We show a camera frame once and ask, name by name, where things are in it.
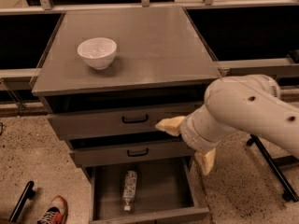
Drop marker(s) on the top grey drawer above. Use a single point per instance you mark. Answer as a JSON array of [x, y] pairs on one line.
[[107, 122]]

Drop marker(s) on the bottom grey open drawer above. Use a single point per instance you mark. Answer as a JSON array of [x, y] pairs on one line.
[[164, 194]]

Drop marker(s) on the black stand leg right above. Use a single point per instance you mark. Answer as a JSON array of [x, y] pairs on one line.
[[289, 194]]

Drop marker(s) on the grey metal drawer cabinet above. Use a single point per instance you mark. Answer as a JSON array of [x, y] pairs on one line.
[[159, 60]]

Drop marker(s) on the middle grey drawer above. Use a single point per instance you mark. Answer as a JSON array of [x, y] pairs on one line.
[[114, 154]]

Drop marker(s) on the white ceramic bowl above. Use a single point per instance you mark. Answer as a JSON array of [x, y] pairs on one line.
[[99, 53]]

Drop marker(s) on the clear plastic water bottle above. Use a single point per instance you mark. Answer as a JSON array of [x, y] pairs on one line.
[[129, 189]]

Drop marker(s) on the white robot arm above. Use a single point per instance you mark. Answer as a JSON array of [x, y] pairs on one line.
[[250, 104]]

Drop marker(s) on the black top drawer handle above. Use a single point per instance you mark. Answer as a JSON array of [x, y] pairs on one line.
[[126, 120]]

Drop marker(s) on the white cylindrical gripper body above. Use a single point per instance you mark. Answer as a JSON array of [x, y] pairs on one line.
[[191, 134]]

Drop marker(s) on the black stand leg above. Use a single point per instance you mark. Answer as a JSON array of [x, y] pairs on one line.
[[289, 194], [27, 194]]

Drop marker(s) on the black middle drawer handle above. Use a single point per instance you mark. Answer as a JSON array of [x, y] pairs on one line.
[[137, 153]]

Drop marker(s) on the black stand leg left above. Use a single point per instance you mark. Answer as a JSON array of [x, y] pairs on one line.
[[27, 194]]

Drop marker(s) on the red and white sneaker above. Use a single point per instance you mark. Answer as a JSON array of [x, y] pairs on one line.
[[57, 213]]

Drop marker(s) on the black drawer handle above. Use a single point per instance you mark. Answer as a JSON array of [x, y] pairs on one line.
[[137, 153], [126, 120]]

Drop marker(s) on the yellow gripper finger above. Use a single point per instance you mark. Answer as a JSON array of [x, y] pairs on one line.
[[170, 126], [206, 160]]

